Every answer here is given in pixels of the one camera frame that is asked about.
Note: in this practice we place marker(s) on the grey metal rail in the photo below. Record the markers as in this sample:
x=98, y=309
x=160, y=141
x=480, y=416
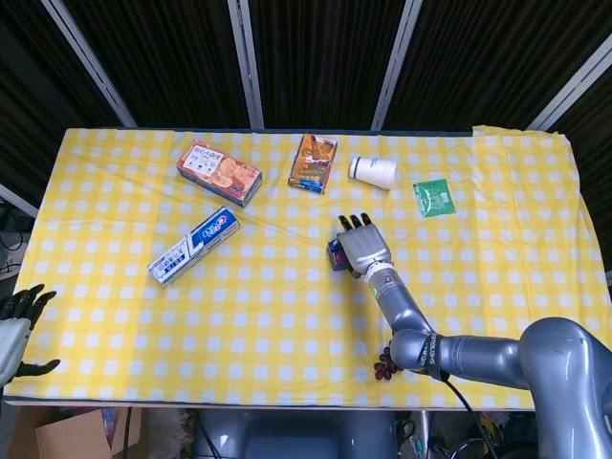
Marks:
x=16, y=200

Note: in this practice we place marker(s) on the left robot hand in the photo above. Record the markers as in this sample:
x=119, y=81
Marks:
x=10, y=339

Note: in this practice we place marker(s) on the white blue toothpaste box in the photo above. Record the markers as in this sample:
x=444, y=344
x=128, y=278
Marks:
x=191, y=248

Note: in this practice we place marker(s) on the small orange snack box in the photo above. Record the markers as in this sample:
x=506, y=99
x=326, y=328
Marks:
x=313, y=165

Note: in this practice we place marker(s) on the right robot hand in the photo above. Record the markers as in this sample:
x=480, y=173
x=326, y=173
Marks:
x=365, y=248

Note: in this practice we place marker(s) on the white paper cup stack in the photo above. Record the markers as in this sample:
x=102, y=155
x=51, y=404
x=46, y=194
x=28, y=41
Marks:
x=375, y=172

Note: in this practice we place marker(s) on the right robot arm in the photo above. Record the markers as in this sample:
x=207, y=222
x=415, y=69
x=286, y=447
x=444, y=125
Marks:
x=483, y=357

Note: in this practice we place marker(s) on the blue toy brick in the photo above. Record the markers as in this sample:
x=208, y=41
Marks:
x=331, y=248

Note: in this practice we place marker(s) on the purple grape bunch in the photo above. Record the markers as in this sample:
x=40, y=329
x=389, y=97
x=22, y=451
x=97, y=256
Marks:
x=382, y=368

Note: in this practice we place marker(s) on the grey metal post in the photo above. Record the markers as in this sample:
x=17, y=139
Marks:
x=569, y=88
x=91, y=64
x=246, y=62
x=397, y=62

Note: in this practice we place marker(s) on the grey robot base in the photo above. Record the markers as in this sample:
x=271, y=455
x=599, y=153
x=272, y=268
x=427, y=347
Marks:
x=296, y=435

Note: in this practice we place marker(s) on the yellow checkered tablecloth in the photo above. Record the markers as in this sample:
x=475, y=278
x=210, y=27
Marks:
x=239, y=325

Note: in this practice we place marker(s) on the brown cardboard box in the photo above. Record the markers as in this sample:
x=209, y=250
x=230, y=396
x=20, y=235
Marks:
x=72, y=435

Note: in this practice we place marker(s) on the orange cookie box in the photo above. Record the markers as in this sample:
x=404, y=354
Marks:
x=217, y=172

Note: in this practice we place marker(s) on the green packet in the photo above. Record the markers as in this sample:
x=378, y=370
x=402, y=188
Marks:
x=434, y=198

